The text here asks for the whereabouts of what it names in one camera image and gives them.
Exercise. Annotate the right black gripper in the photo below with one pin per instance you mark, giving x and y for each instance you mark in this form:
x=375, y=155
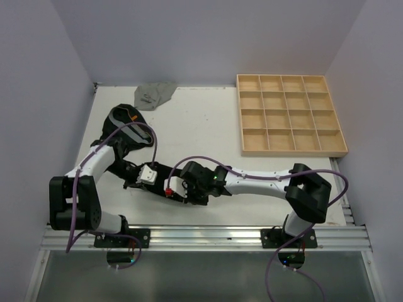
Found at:
x=203, y=201

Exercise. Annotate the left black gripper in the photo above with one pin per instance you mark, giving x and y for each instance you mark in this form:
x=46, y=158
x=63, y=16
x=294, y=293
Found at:
x=132, y=183

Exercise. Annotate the black underwear beige waistband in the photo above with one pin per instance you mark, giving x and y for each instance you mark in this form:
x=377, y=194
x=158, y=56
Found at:
x=163, y=172

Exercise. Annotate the black striped underwear grey waistband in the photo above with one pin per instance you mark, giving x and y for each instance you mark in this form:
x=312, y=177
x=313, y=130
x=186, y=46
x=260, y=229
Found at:
x=126, y=130

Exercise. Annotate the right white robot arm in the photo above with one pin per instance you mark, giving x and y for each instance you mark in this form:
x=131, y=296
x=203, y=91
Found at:
x=305, y=191

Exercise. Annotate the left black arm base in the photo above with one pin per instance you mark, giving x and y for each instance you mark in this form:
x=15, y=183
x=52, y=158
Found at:
x=127, y=238

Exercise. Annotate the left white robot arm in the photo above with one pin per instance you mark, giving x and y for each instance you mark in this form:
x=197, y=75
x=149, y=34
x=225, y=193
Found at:
x=73, y=197

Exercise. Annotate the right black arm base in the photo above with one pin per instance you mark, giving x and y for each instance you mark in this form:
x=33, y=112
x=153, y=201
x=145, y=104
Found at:
x=276, y=236

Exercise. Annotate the grey crumpled underwear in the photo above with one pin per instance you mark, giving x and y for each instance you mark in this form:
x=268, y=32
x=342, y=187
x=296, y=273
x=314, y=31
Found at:
x=148, y=97

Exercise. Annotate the wooden compartment tray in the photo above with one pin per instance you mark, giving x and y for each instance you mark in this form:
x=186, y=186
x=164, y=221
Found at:
x=288, y=115

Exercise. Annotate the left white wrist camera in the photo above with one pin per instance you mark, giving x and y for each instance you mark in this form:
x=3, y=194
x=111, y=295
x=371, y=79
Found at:
x=146, y=176

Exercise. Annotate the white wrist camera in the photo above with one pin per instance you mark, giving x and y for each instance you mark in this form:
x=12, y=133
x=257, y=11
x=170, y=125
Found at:
x=175, y=187
x=146, y=176

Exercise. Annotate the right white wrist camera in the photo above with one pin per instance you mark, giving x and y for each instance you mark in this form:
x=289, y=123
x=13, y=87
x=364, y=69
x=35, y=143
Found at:
x=175, y=187

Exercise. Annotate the aluminium mounting rail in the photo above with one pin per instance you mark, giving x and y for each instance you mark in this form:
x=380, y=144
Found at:
x=248, y=238

